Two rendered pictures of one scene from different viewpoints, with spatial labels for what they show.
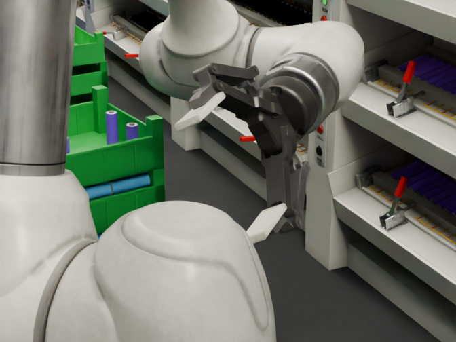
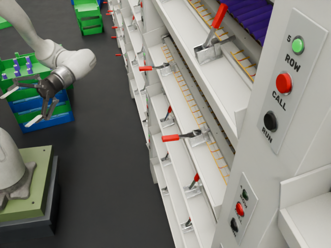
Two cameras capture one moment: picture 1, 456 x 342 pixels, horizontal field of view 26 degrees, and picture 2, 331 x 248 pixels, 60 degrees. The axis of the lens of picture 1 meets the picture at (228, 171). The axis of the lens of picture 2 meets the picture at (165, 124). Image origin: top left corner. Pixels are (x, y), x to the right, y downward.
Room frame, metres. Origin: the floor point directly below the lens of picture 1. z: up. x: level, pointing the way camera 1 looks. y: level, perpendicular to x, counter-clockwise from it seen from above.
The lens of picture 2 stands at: (0.22, -0.70, 1.21)
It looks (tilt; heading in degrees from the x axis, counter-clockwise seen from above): 44 degrees down; 11
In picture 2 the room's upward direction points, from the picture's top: straight up
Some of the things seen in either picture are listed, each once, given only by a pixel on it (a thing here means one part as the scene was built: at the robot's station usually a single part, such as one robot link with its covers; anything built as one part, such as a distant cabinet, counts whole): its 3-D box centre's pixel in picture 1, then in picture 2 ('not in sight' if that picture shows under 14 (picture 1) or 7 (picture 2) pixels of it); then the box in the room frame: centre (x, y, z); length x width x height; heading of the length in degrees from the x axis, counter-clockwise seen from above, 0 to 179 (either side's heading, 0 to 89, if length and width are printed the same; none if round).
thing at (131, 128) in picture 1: (132, 143); not in sight; (1.39, 0.14, 0.36); 0.02 x 0.02 x 0.06
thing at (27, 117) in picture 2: not in sight; (42, 101); (1.38, 0.28, 0.12); 0.30 x 0.20 x 0.08; 123
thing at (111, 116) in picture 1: (112, 130); not in sight; (1.45, 0.18, 0.36); 0.02 x 0.02 x 0.06
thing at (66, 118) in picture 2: not in sight; (46, 111); (1.38, 0.28, 0.04); 0.30 x 0.20 x 0.08; 123
